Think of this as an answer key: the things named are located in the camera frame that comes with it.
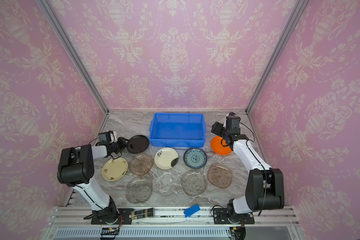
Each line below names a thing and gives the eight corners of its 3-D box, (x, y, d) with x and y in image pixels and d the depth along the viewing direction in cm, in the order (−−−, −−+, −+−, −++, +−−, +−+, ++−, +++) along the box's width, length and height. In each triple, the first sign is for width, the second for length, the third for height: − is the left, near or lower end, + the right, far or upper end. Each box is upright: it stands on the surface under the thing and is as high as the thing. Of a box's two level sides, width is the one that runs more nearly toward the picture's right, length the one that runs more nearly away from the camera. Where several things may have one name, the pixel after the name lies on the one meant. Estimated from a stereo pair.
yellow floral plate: (99, 181, 88) (97, 179, 86) (107, 159, 97) (105, 157, 95) (124, 181, 88) (123, 179, 86) (130, 159, 97) (128, 157, 95)
